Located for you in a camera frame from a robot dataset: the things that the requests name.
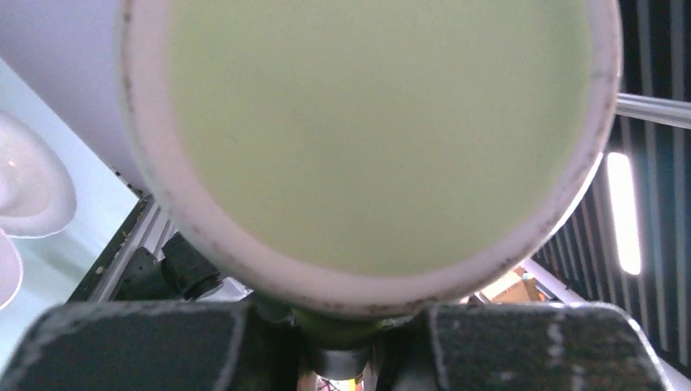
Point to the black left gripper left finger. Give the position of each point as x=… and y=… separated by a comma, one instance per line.
x=154, y=345

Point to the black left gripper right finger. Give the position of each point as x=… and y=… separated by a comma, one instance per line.
x=548, y=346

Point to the light green mug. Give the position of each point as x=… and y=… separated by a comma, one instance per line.
x=361, y=159

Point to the small white bowl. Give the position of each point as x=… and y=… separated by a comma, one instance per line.
x=12, y=270

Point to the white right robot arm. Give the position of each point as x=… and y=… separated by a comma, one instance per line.
x=181, y=274

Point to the large white plate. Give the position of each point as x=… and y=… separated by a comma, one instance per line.
x=38, y=198

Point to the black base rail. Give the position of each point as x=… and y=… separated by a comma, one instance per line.
x=146, y=226

